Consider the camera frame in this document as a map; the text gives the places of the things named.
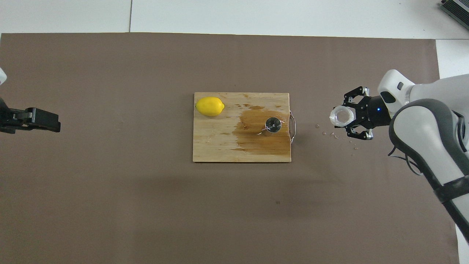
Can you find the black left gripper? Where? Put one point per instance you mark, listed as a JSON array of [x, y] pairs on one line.
[[3, 115]]

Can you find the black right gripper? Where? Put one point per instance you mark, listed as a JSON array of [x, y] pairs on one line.
[[373, 113]]

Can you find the steel double jigger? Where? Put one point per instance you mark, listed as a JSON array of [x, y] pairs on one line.
[[273, 124]]

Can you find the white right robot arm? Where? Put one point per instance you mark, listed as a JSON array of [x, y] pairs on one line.
[[432, 121]]

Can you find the brown paper table mat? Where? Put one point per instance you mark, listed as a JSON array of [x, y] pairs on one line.
[[110, 201]]

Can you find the grey finned metal box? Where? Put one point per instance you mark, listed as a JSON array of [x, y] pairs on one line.
[[458, 11]]

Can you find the wooden cutting board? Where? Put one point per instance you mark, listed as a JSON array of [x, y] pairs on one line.
[[220, 143]]

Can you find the yellow lemon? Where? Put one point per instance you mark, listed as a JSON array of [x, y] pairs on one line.
[[210, 106]]

